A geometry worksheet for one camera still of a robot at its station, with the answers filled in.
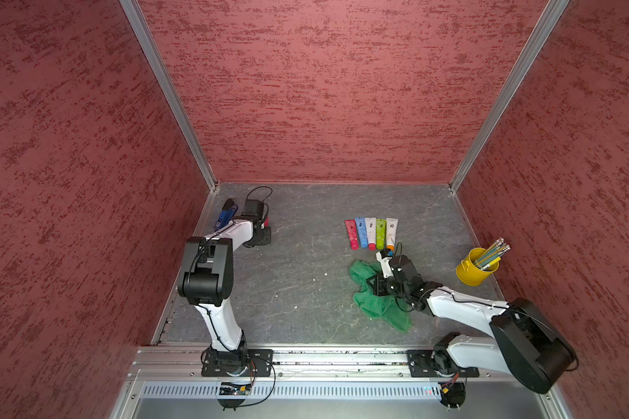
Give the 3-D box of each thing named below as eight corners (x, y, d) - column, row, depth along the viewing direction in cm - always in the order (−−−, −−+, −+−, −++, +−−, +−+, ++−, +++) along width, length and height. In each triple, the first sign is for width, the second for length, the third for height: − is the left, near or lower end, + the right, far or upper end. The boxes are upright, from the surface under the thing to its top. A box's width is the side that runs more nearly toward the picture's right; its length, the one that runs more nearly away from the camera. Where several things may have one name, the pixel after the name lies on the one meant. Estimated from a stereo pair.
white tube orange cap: (385, 250, 101) (387, 247, 100) (386, 220, 111) (387, 217, 109) (397, 251, 101) (398, 248, 99) (396, 221, 111) (397, 218, 109)
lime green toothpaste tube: (375, 248, 102) (376, 245, 100) (376, 221, 110) (377, 218, 108) (385, 250, 101) (387, 246, 99) (385, 222, 110) (386, 219, 108)
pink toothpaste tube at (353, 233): (352, 250, 101) (352, 247, 99) (344, 224, 109) (345, 220, 107) (361, 249, 101) (362, 245, 99) (354, 223, 110) (354, 219, 108)
